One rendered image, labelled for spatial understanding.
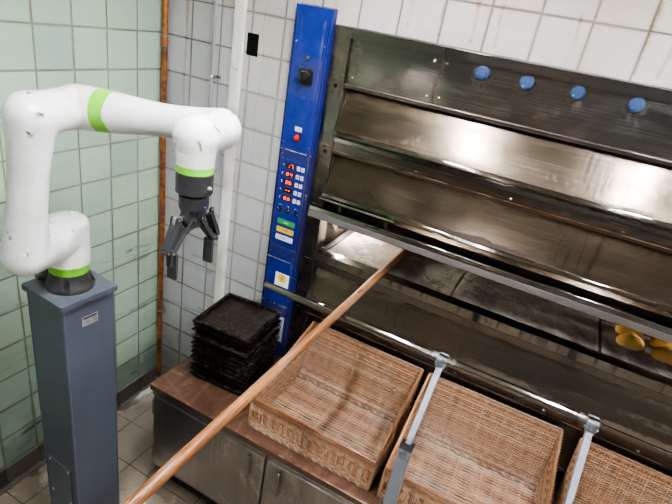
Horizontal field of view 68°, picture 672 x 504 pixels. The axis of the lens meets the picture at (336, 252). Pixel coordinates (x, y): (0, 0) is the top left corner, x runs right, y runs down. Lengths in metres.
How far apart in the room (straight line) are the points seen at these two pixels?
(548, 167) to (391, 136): 0.57
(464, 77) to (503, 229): 0.55
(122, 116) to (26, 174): 0.28
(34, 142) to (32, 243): 0.29
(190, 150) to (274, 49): 1.02
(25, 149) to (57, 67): 0.78
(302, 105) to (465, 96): 0.63
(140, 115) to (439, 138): 1.03
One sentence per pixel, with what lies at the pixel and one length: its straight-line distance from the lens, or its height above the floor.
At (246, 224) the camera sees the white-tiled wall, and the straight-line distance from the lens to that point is 2.39.
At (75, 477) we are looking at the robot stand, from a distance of 2.26.
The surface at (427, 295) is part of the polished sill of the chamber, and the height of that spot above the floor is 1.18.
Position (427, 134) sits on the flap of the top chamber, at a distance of 1.92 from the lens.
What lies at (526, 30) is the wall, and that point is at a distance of 1.84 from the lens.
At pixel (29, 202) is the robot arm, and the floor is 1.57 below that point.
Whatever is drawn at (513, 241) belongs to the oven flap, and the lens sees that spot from 1.92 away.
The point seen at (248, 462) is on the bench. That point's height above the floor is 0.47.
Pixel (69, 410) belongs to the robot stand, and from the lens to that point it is 2.03.
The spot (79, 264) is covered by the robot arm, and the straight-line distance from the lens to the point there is 1.77.
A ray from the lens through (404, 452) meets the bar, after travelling 1.72.
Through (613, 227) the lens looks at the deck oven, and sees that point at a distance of 1.90.
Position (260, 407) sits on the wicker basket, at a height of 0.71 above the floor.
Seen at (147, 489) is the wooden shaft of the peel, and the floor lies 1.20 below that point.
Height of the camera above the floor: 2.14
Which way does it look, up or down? 25 degrees down
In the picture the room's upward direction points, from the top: 10 degrees clockwise
